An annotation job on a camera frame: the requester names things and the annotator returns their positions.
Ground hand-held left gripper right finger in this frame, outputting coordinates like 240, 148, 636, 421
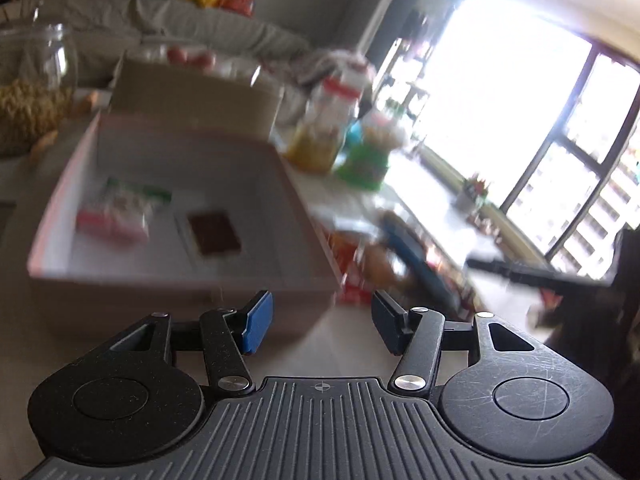
372, 291, 546, 402

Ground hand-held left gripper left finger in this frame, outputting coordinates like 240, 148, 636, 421
107, 290, 274, 400

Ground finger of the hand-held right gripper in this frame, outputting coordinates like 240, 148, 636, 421
382, 212, 463, 313
467, 256, 611, 291

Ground potted flower plant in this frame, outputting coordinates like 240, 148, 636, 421
452, 172, 493, 211

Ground white tablecloth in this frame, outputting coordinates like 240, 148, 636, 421
270, 140, 416, 241

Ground brown snack packet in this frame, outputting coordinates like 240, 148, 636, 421
186, 210, 243, 256

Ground green candy dispenser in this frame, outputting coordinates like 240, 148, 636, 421
335, 110, 408, 191

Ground red lid plastic jar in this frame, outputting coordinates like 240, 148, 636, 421
285, 67, 363, 173

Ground pink green snack packet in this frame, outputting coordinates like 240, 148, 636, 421
75, 175, 173, 246

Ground crumpled blanket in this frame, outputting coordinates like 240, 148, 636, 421
290, 47, 376, 91

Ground pink wrapped snack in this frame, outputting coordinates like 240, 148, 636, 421
167, 46, 217, 68

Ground grey covered sofa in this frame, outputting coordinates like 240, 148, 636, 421
0, 0, 321, 91

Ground glass jar with nuts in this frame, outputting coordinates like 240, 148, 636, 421
0, 22, 78, 156

